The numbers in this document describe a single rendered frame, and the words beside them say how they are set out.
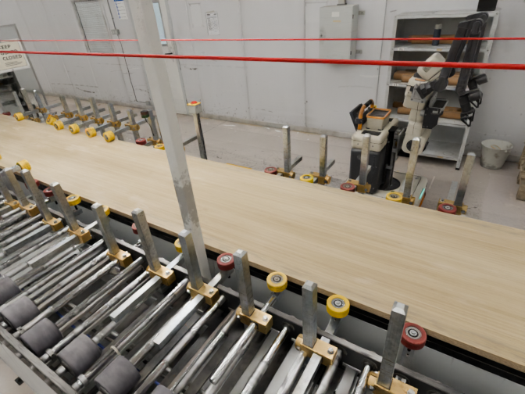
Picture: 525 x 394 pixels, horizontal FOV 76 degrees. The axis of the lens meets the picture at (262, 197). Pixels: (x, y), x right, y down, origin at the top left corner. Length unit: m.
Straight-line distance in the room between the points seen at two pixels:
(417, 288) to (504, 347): 0.29
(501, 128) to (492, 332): 3.49
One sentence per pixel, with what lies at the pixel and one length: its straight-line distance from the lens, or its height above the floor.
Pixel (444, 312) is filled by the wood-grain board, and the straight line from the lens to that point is 1.34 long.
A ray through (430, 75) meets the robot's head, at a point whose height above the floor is 1.26.
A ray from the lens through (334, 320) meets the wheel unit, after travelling 1.31.
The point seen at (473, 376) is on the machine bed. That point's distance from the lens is 1.41.
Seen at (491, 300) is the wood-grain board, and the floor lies 0.90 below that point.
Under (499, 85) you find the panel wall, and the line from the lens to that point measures 4.49.
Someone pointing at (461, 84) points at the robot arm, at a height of 1.25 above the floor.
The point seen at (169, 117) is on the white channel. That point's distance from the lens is 1.19.
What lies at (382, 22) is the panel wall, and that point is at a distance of 4.53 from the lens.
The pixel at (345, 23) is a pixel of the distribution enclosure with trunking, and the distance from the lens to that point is 4.41.
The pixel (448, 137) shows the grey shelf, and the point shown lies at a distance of 4.67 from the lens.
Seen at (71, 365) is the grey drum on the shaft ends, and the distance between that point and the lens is 1.42.
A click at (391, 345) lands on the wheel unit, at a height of 1.03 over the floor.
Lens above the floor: 1.86
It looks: 32 degrees down
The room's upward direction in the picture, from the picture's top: 5 degrees counter-clockwise
